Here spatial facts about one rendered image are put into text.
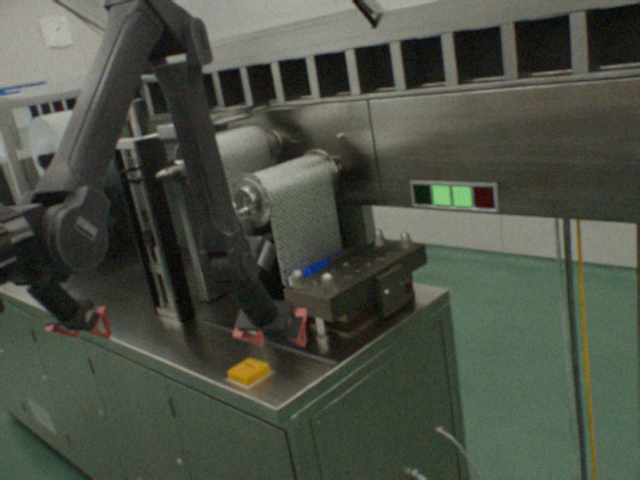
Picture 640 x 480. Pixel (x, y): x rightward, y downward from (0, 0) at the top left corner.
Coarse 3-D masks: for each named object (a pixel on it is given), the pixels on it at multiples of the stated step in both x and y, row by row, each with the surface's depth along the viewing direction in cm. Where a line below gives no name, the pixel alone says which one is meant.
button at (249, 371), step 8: (248, 360) 143; (256, 360) 142; (232, 368) 140; (240, 368) 140; (248, 368) 139; (256, 368) 138; (264, 368) 139; (232, 376) 139; (240, 376) 136; (248, 376) 136; (256, 376) 137; (264, 376) 139; (248, 384) 136
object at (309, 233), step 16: (304, 208) 162; (320, 208) 166; (272, 224) 154; (288, 224) 158; (304, 224) 162; (320, 224) 167; (336, 224) 172; (288, 240) 159; (304, 240) 163; (320, 240) 167; (336, 240) 172; (288, 256) 159; (304, 256) 164; (320, 256) 168; (288, 272) 160
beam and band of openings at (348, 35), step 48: (480, 0) 133; (528, 0) 126; (576, 0) 120; (624, 0) 114; (240, 48) 191; (288, 48) 177; (336, 48) 165; (384, 48) 163; (432, 48) 153; (480, 48) 145; (528, 48) 136; (576, 48) 123; (624, 48) 123; (144, 96) 251; (240, 96) 210; (288, 96) 187; (336, 96) 173; (384, 96) 159
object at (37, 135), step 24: (24, 120) 207; (48, 120) 213; (0, 144) 208; (24, 144) 207; (48, 144) 213; (120, 192) 234; (120, 216) 235; (120, 240) 236; (120, 264) 237; (72, 288) 224
